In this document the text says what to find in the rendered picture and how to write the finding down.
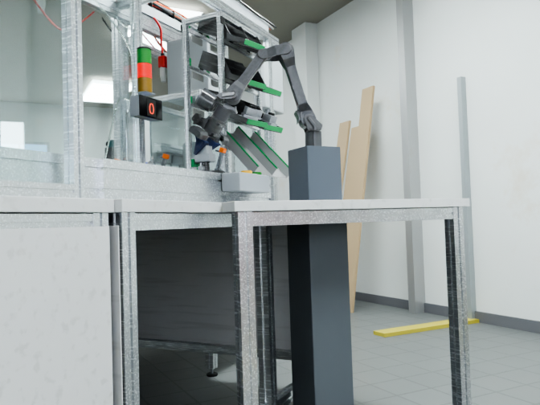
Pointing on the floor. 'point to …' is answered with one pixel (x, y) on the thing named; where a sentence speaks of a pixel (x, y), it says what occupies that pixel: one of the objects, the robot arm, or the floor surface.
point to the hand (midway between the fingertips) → (202, 147)
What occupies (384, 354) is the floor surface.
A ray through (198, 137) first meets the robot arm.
